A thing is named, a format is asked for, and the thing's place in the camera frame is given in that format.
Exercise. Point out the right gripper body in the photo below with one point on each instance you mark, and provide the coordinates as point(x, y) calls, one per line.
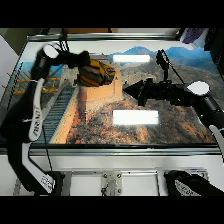
point(151, 92)

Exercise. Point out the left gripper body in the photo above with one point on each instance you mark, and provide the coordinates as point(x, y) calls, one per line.
point(80, 58)

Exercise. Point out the yellow brown striped garment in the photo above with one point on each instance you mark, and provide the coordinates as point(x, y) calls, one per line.
point(96, 74)

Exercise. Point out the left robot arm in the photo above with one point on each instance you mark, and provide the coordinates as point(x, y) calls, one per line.
point(36, 110)

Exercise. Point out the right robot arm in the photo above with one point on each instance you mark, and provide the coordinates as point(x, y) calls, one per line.
point(203, 100)

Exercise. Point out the purple garment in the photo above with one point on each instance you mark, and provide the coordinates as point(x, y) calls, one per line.
point(193, 34)

